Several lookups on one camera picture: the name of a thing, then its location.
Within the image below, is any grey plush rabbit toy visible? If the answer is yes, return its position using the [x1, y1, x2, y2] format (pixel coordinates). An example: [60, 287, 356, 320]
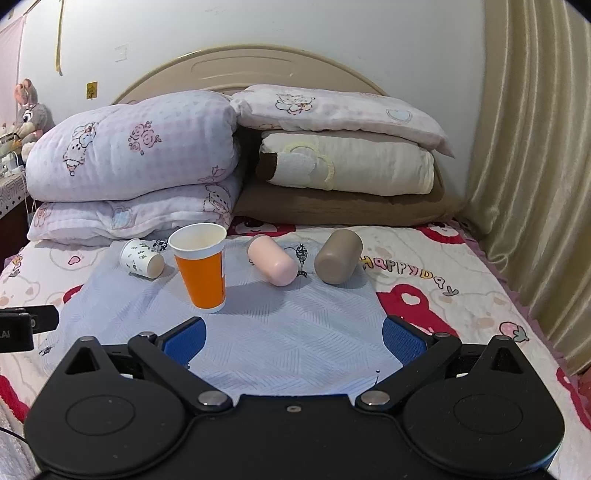
[14, 78, 54, 162]

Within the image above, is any beige curtain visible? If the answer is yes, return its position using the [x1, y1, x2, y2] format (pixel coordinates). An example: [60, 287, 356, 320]
[464, 1, 590, 374]

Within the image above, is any white wall socket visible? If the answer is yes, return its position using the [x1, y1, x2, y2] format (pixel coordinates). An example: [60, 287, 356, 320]
[114, 45, 128, 62]

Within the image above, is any cream embroidered pillow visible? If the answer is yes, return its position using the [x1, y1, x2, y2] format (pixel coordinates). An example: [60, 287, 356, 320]
[256, 131, 435, 197]

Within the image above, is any pink cartoon top pillow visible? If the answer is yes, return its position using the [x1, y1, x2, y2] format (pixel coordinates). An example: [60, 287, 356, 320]
[230, 84, 455, 157]

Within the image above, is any taupe plastic cup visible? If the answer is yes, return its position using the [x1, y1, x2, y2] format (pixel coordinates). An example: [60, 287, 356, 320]
[315, 229, 363, 285]

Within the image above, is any brown pillow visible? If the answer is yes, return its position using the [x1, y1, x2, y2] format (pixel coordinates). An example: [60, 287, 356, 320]
[233, 181, 459, 227]

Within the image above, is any cartoon print bed sheet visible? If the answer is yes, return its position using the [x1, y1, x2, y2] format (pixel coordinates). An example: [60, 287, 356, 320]
[1, 223, 590, 479]

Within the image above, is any white floral paper cup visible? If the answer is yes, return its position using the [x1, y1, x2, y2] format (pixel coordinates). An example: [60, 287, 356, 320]
[119, 239, 165, 280]

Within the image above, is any light grey patterned mat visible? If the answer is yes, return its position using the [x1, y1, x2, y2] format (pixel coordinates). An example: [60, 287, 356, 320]
[40, 234, 401, 398]

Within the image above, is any pink tumbler with grey lid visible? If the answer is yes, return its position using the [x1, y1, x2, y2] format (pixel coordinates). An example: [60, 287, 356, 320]
[247, 235, 297, 287]

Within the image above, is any beige wooden headboard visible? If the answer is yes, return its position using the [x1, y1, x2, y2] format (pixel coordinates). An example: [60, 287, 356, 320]
[114, 44, 386, 104]

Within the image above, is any orange paper cup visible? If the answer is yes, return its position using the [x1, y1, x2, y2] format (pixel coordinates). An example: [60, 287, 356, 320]
[168, 223, 226, 313]

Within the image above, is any pink folded quilt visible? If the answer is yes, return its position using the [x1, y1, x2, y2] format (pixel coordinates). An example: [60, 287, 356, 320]
[26, 90, 242, 245]

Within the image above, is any yellow wall sticker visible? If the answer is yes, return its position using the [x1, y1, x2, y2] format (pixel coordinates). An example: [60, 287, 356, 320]
[86, 81, 98, 99]

